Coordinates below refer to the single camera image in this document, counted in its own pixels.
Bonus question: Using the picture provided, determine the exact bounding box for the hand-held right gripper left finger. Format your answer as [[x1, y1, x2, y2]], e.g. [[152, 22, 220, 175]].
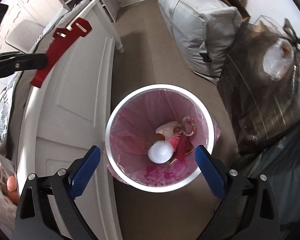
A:
[[14, 145, 102, 240]]

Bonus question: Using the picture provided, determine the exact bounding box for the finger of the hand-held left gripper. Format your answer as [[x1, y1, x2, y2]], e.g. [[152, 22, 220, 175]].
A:
[[0, 51, 49, 86]]

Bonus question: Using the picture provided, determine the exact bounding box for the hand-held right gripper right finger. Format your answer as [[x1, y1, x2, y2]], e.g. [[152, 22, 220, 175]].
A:
[[194, 144, 282, 240]]

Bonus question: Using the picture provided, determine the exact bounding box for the dark red packaging piece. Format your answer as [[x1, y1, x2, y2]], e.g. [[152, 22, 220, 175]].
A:
[[175, 134, 190, 160]]

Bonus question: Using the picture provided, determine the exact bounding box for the clear plastic cup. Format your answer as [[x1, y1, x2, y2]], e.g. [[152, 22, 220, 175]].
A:
[[181, 116, 198, 137]]

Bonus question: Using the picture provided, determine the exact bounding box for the white plastic ball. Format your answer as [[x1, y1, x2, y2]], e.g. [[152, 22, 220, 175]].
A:
[[147, 140, 176, 164]]

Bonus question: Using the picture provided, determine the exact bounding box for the white round bin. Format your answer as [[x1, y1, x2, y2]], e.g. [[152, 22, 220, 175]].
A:
[[104, 84, 218, 193]]

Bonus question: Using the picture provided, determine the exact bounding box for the white tissue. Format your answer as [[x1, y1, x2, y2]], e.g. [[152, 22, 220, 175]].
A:
[[155, 121, 179, 140]]

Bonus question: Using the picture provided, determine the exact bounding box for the yellow cardboard box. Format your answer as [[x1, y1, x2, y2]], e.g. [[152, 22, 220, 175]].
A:
[[155, 124, 194, 164]]

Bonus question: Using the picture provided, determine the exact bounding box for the pink bin liner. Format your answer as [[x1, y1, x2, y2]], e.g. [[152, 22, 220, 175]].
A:
[[107, 90, 220, 188]]

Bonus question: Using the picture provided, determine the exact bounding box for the dark clothes pile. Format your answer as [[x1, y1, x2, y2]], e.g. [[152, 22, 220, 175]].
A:
[[236, 122, 300, 240]]

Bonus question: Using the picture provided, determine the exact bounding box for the dark plastic-wrapped bag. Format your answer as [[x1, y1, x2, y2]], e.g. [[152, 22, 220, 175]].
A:
[[216, 15, 300, 155]]

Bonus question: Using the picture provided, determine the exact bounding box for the white plastic drawer unit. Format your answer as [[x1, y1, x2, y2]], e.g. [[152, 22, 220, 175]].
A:
[[50, 0, 120, 24]]

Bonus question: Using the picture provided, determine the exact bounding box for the white bubble wrap bundle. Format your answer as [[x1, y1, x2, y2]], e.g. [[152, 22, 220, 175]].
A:
[[262, 40, 297, 80]]

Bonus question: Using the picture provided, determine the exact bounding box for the grey storage bag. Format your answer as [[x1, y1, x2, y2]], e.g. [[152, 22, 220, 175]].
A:
[[157, 0, 243, 78]]

